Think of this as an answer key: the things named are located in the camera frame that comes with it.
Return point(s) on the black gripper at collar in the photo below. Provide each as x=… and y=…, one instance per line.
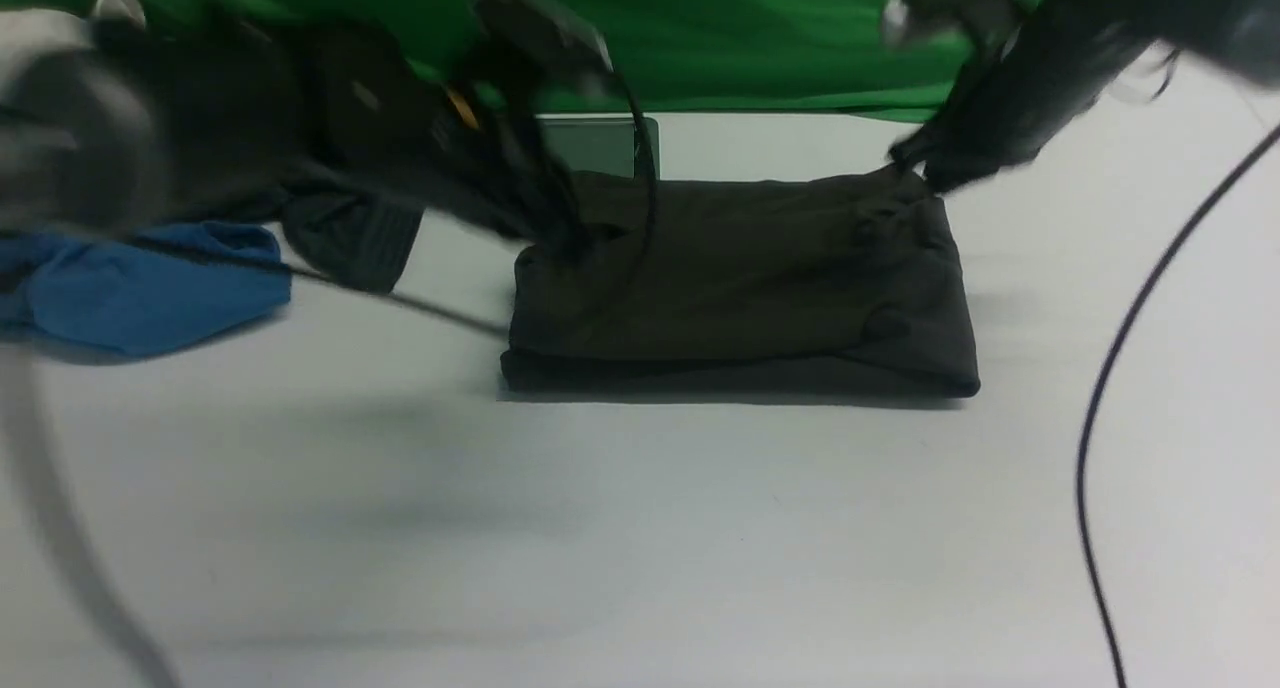
x=1002, y=113

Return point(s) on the silver-edged wrist camera at collar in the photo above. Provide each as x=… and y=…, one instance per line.
x=986, y=23

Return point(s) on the silver-edged wrist camera near pile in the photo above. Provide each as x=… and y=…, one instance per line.
x=568, y=49

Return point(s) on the black robot arm at collar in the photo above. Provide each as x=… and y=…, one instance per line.
x=1240, y=37

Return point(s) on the blue crumpled garment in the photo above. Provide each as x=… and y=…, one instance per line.
x=118, y=300

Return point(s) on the white crumpled garment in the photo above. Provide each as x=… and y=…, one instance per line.
x=40, y=28

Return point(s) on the dark teal crumpled garment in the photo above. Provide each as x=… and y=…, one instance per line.
x=354, y=237

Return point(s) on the dark gray long-sleeve shirt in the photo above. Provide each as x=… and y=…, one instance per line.
x=834, y=287

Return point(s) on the black gripper near pile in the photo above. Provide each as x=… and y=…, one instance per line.
x=469, y=144

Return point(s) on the green backdrop cloth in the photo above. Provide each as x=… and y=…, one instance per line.
x=677, y=55

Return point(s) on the black robot arm with PiPER label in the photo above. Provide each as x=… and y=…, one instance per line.
x=108, y=129

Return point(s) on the recessed metal table hatch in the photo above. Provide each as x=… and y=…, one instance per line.
x=605, y=144

